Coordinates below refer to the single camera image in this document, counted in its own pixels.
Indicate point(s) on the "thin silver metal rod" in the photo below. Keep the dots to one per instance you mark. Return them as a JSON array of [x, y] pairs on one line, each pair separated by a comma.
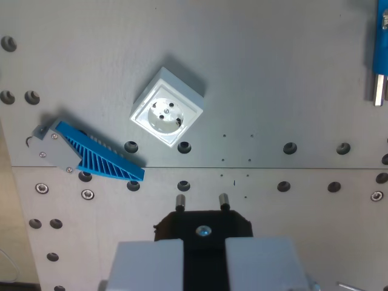
[[348, 286]]

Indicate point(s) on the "silver socket head screw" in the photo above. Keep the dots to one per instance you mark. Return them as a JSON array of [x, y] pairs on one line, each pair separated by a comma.
[[88, 194], [376, 196], [42, 188]]

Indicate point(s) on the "white wall socket box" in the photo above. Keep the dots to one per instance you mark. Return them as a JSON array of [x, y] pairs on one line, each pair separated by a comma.
[[165, 116]]

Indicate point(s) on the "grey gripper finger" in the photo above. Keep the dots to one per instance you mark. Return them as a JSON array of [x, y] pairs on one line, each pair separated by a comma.
[[148, 266], [260, 266]]

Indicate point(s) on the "silver hex metal standoff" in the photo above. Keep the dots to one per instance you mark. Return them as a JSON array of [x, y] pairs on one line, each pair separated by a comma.
[[378, 91]]

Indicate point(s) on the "grey aluminium mounting plate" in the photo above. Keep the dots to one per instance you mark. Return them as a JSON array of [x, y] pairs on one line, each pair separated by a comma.
[[257, 45], [303, 221]]

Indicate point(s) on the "blue ribbed finger, grey base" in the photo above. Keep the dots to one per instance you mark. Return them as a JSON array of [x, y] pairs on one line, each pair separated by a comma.
[[100, 159]]

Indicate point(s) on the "black two-pin power plug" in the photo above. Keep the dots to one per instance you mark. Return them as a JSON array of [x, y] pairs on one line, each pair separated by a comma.
[[209, 219]]

